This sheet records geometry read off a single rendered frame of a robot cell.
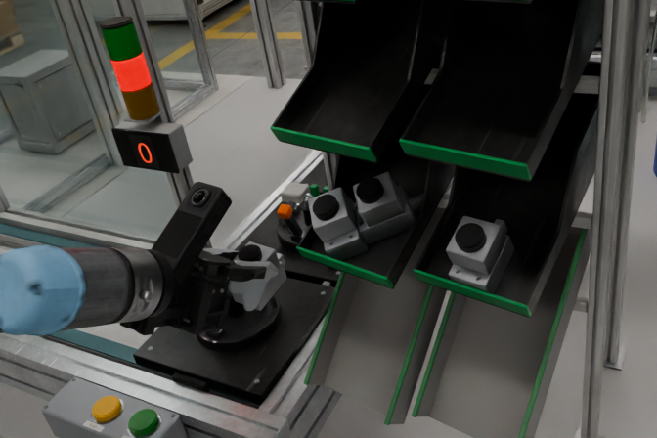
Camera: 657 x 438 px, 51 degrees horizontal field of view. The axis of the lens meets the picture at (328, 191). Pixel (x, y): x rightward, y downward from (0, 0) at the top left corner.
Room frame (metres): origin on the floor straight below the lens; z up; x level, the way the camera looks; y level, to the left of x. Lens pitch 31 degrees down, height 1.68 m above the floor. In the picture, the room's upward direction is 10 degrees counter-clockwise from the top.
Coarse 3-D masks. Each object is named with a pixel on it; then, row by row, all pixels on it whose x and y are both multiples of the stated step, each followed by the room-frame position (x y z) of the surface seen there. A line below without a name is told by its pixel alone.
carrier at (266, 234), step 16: (288, 192) 1.18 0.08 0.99; (304, 192) 1.18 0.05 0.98; (304, 208) 1.06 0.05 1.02; (272, 224) 1.11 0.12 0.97; (304, 224) 1.06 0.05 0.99; (256, 240) 1.07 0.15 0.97; (272, 240) 1.06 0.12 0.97; (288, 240) 1.02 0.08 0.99; (288, 256) 0.99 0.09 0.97; (288, 272) 0.95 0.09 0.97; (304, 272) 0.94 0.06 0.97; (320, 272) 0.93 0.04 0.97; (336, 272) 0.92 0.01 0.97
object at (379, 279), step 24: (408, 120) 0.81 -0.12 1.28; (336, 168) 0.74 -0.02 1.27; (360, 168) 0.77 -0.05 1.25; (384, 168) 0.75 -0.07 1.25; (408, 168) 0.73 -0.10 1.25; (432, 168) 0.67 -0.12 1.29; (408, 192) 0.70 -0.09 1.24; (432, 192) 0.66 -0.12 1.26; (312, 240) 0.69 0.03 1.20; (384, 240) 0.65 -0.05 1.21; (408, 240) 0.62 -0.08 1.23; (336, 264) 0.64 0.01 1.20; (360, 264) 0.64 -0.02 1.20; (384, 264) 0.62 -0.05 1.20
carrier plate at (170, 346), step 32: (288, 288) 0.90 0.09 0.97; (320, 288) 0.89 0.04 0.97; (288, 320) 0.83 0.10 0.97; (320, 320) 0.82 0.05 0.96; (160, 352) 0.81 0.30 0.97; (192, 352) 0.79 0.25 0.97; (224, 352) 0.78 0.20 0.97; (256, 352) 0.77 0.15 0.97; (288, 352) 0.76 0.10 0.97; (224, 384) 0.72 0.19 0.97; (256, 384) 0.70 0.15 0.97
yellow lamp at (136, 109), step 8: (144, 88) 1.03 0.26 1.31; (152, 88) 1.04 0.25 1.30; (128, 96) 1.03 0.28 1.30; (136, 96) 1.02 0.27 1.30; (144, 96) 1.03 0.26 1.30; (152, 96) 1.04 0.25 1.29; (128, 104) 1.03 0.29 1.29; (136, 104) 1.03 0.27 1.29; (144, 104) 1.03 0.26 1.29; (152, 104) 1.03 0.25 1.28; (128, 112) 1.04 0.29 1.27; (136, 112) 1.03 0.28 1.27; (144, 112) 1.03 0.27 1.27; (152, 112) 1.03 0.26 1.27
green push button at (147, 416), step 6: (138, 414) 0.69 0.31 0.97; (144, 414) 0.68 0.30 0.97; (150, 414) 0.68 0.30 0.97; (132, 420) 0.68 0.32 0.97; (138, 420) 0.67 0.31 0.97; (144, 420) 0.67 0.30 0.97; (150, 420) 0.67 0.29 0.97; (156, 420) 0.67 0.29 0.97; (132, 426) 0.67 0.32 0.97; (138, 426) 0.66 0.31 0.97; (144, 426) 0.66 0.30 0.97; (150, 426) 0.66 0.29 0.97; (132, 432) 0.66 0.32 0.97; (138, 432) 0.66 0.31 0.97; (144, 432) 0.66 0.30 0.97; (150, 432) 0.66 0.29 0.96
